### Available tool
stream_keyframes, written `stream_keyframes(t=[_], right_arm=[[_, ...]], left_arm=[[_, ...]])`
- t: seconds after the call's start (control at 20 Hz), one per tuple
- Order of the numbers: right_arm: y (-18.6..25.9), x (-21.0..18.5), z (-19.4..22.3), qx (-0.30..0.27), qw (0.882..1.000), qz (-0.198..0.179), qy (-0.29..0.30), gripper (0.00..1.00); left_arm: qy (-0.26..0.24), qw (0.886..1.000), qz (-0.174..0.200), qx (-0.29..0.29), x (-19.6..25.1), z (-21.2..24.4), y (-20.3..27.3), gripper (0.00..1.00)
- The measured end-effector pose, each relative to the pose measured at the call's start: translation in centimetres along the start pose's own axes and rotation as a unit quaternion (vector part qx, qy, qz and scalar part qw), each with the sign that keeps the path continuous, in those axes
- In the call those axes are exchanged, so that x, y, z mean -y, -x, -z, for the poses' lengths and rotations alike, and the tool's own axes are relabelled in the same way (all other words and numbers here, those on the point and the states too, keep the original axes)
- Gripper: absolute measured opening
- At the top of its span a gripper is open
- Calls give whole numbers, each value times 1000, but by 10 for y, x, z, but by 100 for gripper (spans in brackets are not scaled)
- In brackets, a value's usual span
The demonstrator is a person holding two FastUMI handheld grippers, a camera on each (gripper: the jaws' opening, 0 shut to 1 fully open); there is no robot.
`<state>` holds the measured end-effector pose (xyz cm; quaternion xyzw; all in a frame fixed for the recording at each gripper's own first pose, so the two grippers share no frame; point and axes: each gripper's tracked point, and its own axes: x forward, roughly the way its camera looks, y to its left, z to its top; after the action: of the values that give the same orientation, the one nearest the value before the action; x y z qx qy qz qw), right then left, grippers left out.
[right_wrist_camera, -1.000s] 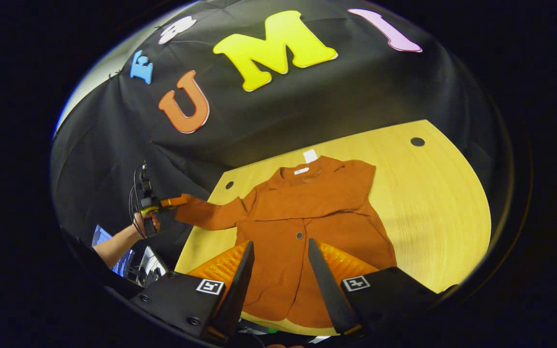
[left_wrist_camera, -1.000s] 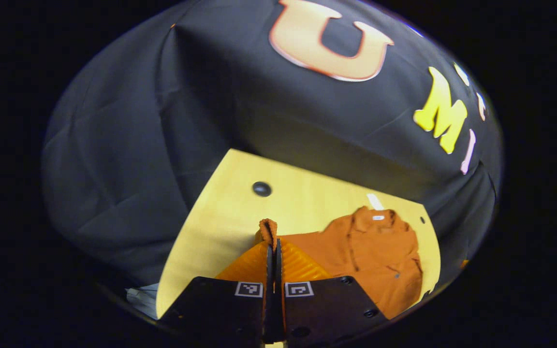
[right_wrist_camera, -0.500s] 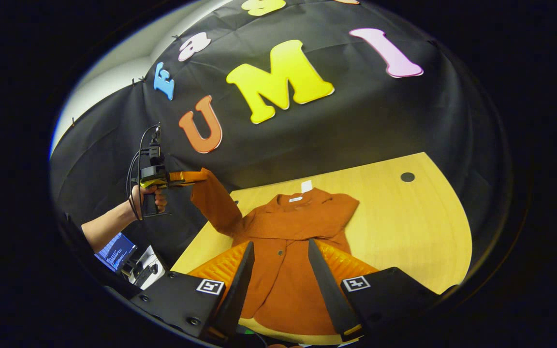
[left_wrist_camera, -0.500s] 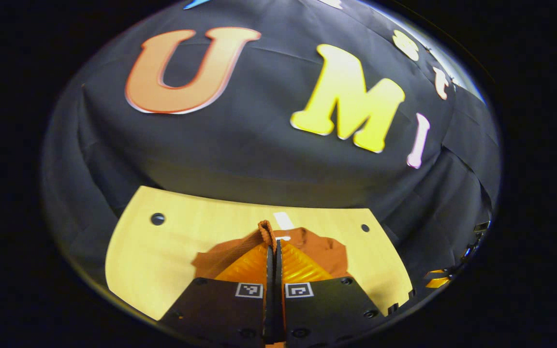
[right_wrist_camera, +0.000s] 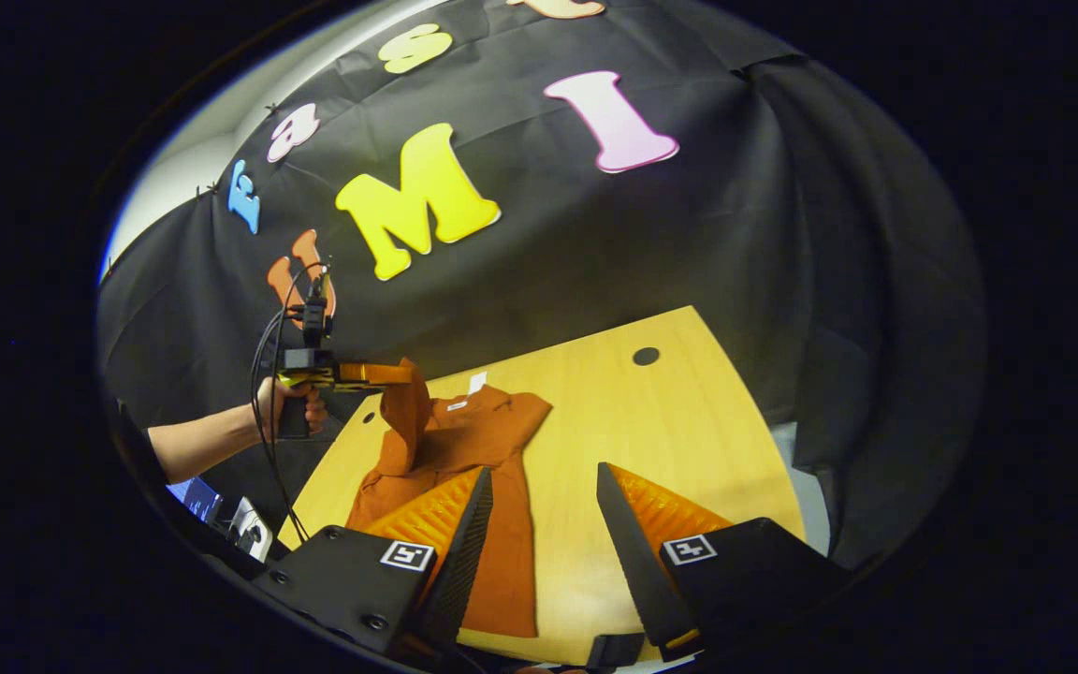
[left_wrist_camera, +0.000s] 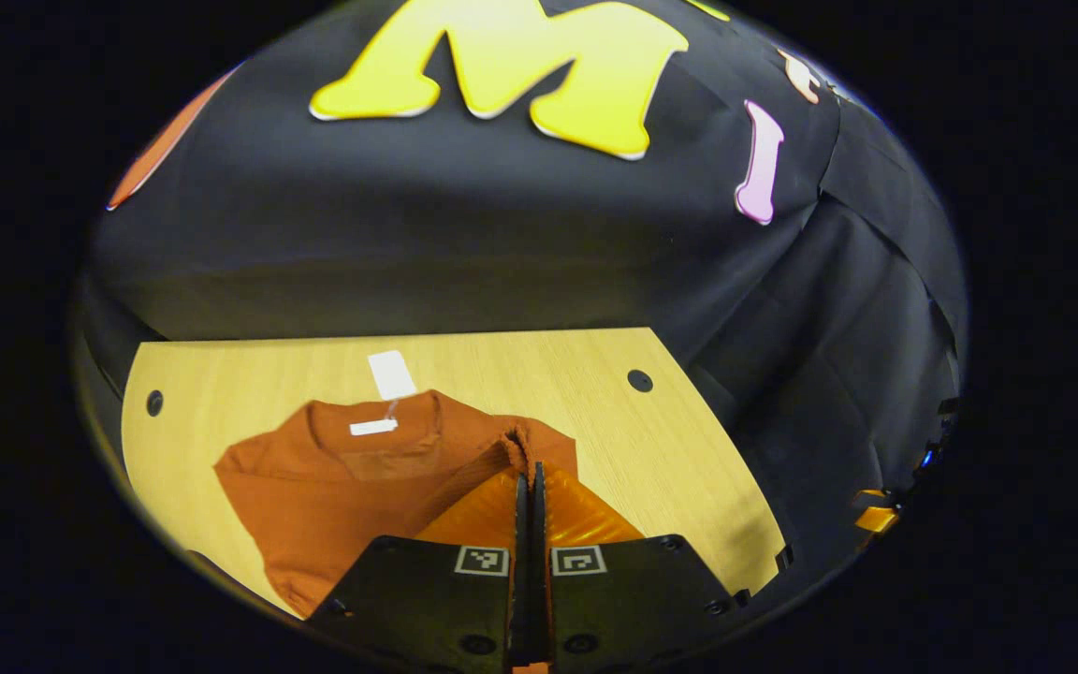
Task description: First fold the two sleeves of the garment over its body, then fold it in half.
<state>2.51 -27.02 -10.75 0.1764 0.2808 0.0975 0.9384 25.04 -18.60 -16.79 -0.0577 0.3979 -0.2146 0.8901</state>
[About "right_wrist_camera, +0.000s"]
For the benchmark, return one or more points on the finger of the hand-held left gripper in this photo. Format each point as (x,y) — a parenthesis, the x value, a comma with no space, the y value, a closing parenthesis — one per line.
(371,374)

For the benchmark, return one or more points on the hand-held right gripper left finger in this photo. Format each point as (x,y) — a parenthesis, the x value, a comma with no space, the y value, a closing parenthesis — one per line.
(464,562)

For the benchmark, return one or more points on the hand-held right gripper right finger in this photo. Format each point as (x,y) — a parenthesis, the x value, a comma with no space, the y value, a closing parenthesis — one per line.
(637,562)

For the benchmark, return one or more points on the orange jacket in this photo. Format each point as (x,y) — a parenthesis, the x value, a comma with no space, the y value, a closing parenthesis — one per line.
(464,440)

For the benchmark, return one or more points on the white device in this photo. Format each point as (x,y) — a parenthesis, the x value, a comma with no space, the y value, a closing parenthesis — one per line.
(249,532)

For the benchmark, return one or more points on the row of black cloth clips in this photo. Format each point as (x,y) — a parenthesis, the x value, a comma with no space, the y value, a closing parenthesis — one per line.
(272,108)

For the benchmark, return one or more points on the black backdrop cloth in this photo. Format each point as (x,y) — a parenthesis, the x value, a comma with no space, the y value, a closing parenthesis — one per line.
(642,243)

